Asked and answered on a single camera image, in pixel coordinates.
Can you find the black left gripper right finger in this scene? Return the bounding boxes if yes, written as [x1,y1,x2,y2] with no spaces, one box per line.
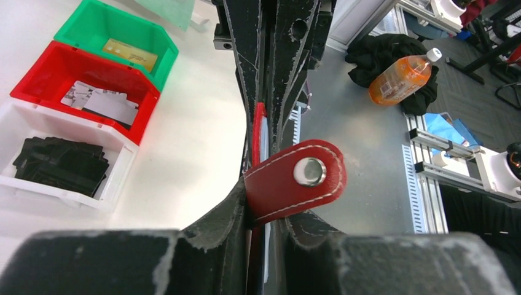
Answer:
[280,211,516,294]

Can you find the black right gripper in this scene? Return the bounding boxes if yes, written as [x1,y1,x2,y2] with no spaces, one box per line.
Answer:
[212,1,336,153]

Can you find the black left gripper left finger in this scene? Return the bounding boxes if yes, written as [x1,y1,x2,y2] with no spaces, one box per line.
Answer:
[0,177,249,295]

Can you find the red leather card holder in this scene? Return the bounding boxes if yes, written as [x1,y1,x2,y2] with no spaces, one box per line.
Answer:
[244,103,347,294]

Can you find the black cards stack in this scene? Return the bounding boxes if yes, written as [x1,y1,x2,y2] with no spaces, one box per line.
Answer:
[12,136,109,198]

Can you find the gold cards stack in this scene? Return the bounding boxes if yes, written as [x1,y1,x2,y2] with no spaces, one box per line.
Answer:
[102,38,158,72]

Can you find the white cards stack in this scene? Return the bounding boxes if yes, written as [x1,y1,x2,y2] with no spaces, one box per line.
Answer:
[60,81,139,128]

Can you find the black crumpled cloth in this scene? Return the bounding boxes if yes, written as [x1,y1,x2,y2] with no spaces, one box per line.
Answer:
[345,34,439,116]

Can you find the orange drink bottle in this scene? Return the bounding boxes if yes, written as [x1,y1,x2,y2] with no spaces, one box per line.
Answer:
[368,48,442,106]

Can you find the white plastic bin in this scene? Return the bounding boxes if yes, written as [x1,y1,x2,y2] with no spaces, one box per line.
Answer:
[1,100,139,212]

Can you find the green plastic bin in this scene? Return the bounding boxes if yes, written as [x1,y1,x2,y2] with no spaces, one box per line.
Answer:
[54,1,179,91]

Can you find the blue bag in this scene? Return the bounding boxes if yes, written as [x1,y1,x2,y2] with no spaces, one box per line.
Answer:
[425,112,482,151]

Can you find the red plastic bin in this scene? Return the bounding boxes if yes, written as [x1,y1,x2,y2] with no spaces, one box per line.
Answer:
[10,41,160,145]

